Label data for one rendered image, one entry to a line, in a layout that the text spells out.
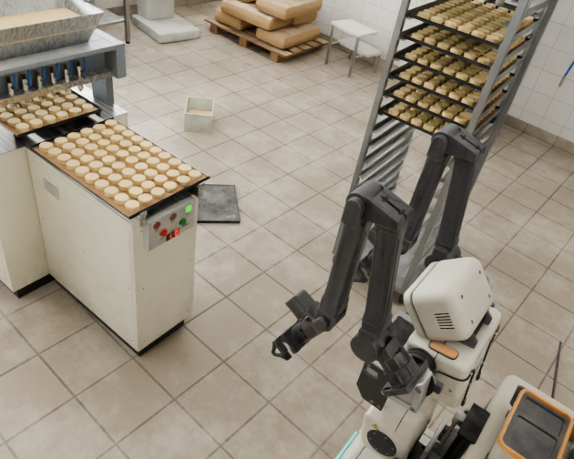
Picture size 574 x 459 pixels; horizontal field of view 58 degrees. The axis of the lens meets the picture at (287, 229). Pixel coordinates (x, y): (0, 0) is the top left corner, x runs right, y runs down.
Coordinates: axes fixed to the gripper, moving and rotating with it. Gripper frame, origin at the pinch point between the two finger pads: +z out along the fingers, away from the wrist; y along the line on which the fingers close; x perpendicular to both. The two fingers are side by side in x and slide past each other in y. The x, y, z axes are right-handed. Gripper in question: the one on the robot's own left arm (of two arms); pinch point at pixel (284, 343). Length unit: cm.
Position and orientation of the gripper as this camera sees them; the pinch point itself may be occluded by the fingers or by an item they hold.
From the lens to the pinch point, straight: 159.0
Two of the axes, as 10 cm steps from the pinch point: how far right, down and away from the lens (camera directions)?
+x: 6.2, 7.8, -0.7
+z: -4.9, 4.6, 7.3
